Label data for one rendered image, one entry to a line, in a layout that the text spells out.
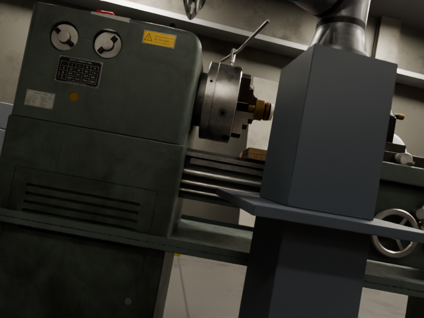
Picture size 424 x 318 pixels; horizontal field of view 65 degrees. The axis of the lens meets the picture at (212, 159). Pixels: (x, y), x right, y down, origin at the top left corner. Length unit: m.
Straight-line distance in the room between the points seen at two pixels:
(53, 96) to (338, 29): 0.89
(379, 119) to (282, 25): 4.06
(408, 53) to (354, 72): 4.81
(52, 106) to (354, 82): 0.93
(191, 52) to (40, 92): 0.52
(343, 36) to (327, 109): 0.19
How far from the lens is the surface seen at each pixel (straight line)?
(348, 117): 0.77
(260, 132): 4.01
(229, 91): 1.24
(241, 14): 4.69
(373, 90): 0.81
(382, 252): 1.22
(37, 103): 1.26
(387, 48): 5.29
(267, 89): 4.29
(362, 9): 0.91
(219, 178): 1.19
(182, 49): 1.18
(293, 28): 4.84
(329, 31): 0.87
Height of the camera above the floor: 0.79
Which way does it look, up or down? 2 degrees up
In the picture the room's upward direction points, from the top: 10 degrees clockwise
